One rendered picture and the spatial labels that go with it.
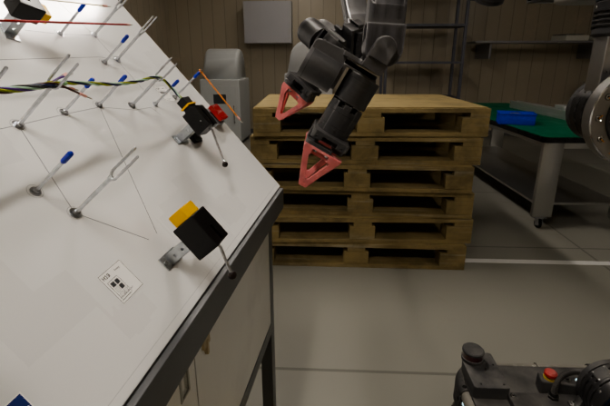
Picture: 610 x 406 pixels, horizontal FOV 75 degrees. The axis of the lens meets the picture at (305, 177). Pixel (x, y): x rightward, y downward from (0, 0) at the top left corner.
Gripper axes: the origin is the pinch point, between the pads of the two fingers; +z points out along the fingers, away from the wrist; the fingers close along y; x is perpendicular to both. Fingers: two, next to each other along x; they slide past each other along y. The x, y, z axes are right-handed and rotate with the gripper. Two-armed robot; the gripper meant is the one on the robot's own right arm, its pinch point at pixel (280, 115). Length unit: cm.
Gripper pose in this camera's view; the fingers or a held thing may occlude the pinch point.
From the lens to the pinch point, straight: 88.1
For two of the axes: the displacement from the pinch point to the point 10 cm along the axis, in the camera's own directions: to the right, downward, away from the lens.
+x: 7.5, 6.6, -0.3
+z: -6.2, 7.3, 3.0
